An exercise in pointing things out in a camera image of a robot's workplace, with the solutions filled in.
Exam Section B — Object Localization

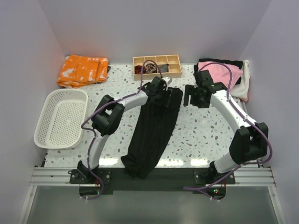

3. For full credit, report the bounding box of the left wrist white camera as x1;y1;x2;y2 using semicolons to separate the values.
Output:
162;77;172;85

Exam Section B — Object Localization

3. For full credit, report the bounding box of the black mounting base plate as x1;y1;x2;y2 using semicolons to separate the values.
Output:
68;168;235;196

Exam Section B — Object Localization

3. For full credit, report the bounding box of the grey folded sock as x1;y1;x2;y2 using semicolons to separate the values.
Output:
159;64;169;73

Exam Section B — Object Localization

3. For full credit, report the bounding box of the wooden compartment tray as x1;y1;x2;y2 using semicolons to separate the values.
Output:
133;55;182;81

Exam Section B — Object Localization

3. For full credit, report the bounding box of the orange black rolled sock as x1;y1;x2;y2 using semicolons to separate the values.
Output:
134;65;142;75

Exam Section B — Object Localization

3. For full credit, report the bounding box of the orange white folded cloth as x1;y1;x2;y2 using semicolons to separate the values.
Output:
57;55;109;88

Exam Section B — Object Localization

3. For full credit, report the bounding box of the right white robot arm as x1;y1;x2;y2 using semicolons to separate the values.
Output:
183;70;269;183

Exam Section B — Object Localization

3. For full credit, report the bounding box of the black folded t-shirt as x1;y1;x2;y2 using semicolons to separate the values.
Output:
194;58;243;84

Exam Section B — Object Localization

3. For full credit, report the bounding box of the brown patterned rolled sock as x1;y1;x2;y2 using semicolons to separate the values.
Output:
144;63;157;74

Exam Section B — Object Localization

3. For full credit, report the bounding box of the black t-shirt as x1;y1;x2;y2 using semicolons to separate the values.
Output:
121;87;183;179
194;58;243;84

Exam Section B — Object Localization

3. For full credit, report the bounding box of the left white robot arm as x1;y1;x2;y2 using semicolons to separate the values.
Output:
77;76;172;183

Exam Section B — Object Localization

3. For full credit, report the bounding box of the white plastic perforated basket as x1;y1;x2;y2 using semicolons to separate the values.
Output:
33;89;88;150

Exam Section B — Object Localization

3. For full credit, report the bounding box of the pink folded t-shirt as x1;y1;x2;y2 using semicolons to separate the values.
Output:
203;64;243;90

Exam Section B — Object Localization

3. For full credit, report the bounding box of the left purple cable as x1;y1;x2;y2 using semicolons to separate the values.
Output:
80;59;164;200

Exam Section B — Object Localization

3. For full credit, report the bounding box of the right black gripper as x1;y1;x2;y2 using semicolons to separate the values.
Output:
184;84;209;108

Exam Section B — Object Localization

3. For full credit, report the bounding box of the white folded t-shirt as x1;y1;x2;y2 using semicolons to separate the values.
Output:
230;60;250;102

